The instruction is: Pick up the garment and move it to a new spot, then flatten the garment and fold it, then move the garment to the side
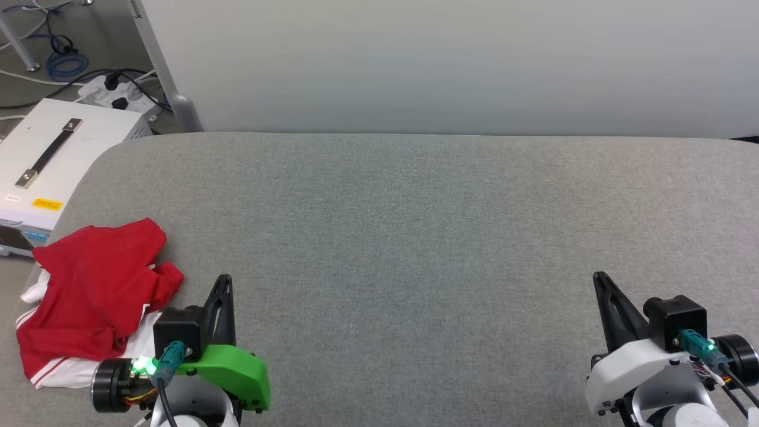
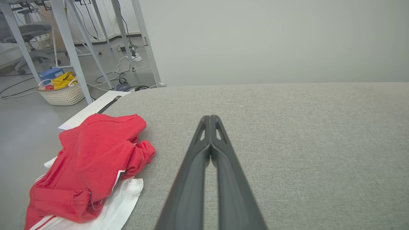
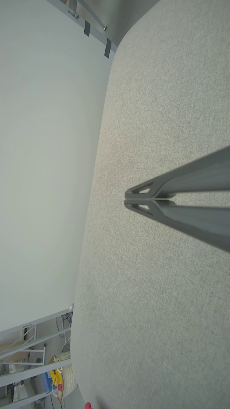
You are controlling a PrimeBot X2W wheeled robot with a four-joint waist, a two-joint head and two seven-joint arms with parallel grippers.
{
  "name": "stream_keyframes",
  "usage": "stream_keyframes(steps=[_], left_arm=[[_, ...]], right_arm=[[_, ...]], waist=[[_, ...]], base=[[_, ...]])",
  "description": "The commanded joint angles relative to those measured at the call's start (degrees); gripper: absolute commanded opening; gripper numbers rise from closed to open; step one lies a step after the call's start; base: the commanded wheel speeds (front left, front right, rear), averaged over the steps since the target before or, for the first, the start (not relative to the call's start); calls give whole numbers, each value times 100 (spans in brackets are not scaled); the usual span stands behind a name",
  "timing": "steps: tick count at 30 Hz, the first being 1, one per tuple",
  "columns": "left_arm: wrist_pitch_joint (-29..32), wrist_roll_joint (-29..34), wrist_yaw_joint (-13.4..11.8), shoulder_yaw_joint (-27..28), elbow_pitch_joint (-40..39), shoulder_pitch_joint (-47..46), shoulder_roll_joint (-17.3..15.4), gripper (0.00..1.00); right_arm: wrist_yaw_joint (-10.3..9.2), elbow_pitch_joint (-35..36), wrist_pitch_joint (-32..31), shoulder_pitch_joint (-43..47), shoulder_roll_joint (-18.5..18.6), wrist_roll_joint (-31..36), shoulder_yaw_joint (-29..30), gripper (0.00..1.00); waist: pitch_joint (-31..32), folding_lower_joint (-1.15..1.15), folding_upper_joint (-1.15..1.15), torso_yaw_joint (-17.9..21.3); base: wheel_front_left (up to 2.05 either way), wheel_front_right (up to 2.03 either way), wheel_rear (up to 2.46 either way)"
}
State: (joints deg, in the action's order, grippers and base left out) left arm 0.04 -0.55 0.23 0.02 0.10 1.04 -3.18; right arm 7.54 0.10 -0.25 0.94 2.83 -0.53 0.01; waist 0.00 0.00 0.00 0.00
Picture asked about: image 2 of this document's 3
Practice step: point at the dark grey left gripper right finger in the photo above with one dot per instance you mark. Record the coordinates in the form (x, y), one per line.
(233, 195)

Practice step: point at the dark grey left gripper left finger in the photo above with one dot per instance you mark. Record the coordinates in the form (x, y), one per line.
(188, 191)

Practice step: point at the red and white basketball jersey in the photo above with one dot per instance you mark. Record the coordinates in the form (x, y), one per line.
(92, 159)

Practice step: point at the grey fabric sofa surface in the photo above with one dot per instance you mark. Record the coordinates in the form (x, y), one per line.
(303, 143)

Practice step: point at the white flat board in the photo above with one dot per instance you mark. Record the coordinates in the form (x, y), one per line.
(92, 107)

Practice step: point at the white power strip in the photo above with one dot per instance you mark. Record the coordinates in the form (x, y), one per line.
(135, 58)

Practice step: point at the white woven laundry basket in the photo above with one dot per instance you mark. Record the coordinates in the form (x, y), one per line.
(64, 95)

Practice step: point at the yellow cloth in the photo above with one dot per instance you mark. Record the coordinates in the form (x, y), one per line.
(64, 80)

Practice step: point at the small red cloth item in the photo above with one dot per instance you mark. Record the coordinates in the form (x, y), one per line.
(49, 87)

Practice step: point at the blue box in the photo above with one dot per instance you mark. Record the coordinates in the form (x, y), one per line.
(49, 73)

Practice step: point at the grey office chair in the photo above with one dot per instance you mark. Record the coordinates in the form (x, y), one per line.
(30, 30)

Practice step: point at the white metal table frame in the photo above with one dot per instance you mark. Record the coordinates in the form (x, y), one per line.
(122, 32)
(72, 51)

